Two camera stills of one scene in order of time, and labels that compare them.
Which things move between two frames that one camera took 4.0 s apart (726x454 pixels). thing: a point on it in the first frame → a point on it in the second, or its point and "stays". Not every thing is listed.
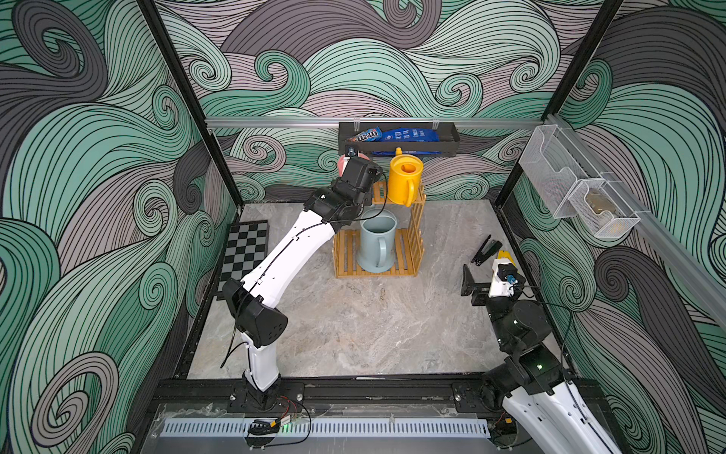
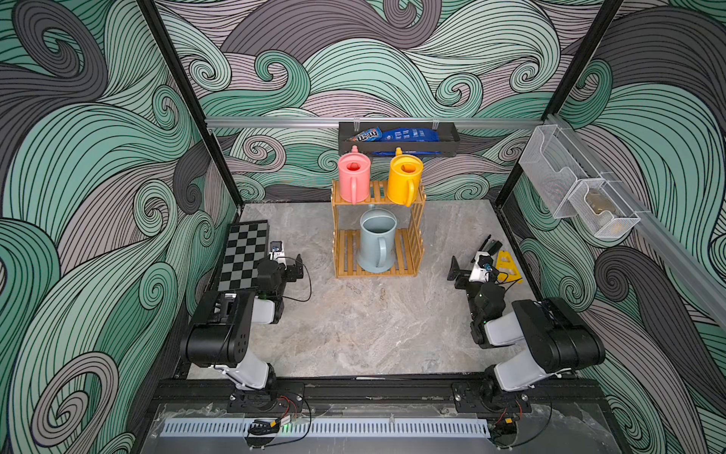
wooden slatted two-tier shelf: (409, 244) stays
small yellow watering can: (405, 174) stays
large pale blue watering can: (376, 253) stays
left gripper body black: (367, 191) → (288, 275)
